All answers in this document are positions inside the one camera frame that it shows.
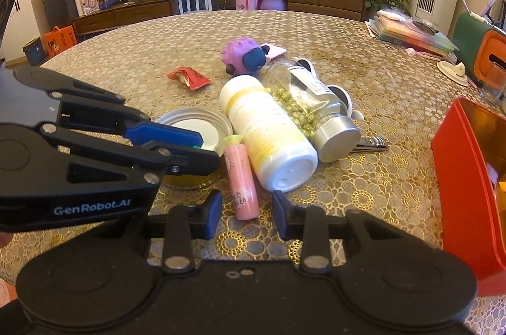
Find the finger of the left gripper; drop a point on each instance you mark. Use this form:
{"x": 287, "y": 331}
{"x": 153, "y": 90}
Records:
{"x": 174, "y": 159}
{"x": 127, "y": 122}

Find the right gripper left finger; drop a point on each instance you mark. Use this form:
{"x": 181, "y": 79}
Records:
{"x": 185, "y": 224}

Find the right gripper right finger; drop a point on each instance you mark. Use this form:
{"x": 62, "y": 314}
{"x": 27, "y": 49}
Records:
{"x": 309, "y": 225}

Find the pink tube stick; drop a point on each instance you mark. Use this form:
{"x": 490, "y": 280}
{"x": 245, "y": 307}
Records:
{"x": 241, "y": 179}

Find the white yellow plastic bottle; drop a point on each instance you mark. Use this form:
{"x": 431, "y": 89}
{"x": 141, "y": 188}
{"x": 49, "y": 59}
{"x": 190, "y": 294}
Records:
{"x": 281, "y": 157}

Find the red candy wrapper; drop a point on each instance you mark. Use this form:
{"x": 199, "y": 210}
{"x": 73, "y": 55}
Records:
{"x": 191, "y": 78}

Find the clear bottle of yellow pills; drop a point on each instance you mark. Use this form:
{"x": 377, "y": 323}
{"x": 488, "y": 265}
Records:
{"x": 313, "y": 107}

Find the pink purple sheep toy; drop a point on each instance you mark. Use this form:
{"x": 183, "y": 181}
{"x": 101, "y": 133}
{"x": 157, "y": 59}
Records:
{"x": 244, "y": 57}

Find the white sunglasses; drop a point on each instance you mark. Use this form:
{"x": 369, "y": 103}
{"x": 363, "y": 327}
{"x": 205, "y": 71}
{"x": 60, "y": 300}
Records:
{"x": 342, "y": 94}

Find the person's left hand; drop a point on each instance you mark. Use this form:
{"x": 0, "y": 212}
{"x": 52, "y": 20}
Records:
{"x": 5, "y": 239}

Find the orange paper bag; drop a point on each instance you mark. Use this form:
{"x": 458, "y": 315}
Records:
{"x": 59, "y": 40}

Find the metal nail clipper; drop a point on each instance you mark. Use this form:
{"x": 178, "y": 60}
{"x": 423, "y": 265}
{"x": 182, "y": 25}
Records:
{"x": 371, "y": 144}

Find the small white card box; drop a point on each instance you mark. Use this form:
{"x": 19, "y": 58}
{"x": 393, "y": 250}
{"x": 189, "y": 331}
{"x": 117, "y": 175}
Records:
{"x": 272, "y": 52}

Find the white wifi router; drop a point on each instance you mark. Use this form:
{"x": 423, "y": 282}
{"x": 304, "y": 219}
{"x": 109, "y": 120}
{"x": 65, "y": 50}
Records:
{"x": 184, "y": 6}

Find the red metal tin box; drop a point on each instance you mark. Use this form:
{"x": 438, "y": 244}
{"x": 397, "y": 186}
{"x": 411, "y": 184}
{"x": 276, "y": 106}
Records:
{"x": 469, "y": 151}

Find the white round lid with knob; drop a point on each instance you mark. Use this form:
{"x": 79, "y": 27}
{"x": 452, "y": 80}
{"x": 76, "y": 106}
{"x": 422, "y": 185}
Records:
{"x": 454, "y": 72}

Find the stack of books and folders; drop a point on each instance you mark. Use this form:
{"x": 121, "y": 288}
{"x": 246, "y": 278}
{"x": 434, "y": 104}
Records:
{"x": 394, "y": 26}

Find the clear drinking glass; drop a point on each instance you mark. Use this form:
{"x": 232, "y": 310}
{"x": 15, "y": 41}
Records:
{"x": 493, "y": 84}

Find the green orange tissue box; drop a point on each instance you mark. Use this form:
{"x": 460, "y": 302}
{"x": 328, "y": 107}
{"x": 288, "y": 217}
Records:
{"x": 479, "y": 45}

